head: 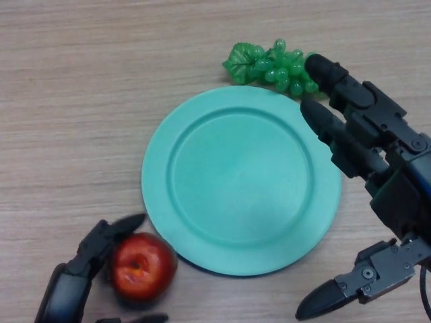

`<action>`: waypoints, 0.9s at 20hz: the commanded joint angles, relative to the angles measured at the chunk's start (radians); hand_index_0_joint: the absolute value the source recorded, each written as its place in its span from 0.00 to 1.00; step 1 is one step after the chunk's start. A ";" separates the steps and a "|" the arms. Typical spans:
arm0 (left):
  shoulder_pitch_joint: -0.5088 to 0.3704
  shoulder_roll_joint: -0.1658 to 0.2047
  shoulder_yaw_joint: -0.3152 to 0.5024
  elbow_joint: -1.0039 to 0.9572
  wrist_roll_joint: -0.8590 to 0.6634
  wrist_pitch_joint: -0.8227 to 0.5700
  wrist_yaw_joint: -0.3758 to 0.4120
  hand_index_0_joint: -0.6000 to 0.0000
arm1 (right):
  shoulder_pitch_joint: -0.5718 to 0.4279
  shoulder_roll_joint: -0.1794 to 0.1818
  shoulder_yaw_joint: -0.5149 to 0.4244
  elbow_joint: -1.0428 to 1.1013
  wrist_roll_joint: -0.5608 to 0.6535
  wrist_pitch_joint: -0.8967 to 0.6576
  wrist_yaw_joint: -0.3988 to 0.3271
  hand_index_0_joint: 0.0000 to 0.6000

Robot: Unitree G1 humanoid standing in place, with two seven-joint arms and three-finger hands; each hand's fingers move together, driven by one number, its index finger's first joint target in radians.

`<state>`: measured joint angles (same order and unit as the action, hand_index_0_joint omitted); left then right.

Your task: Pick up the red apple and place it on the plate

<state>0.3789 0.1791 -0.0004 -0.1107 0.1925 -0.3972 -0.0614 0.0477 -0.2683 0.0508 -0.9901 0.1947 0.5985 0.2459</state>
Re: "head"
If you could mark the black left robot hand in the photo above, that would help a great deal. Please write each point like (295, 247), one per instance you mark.
(64, 296)

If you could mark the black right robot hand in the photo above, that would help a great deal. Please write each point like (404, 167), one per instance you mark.
(400, 198)

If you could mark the red apple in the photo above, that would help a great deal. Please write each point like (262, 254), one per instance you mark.
(144, 269)

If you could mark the green round plate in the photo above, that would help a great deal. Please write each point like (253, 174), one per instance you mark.
(242, 178)

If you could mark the green plastic grape bunch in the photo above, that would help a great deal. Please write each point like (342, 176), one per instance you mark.
(276, 69)

